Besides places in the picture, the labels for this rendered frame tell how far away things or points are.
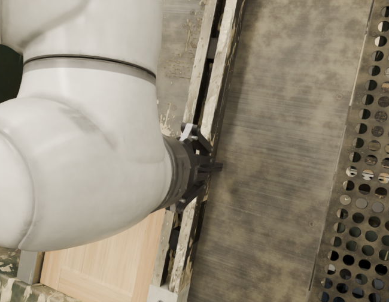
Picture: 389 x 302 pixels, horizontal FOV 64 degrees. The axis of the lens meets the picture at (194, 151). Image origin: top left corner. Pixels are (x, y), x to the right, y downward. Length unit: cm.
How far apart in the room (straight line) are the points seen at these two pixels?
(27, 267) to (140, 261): 30
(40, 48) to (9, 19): 2
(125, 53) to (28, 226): 13
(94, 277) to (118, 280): 6
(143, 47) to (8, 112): 10
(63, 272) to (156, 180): 62
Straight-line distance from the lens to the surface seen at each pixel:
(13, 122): 19
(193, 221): 59
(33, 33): 24
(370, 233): 68
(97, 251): 78
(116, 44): 23
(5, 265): 99
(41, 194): 18
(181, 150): 33
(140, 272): 73
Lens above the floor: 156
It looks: 31 degrees down
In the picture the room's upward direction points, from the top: straight up
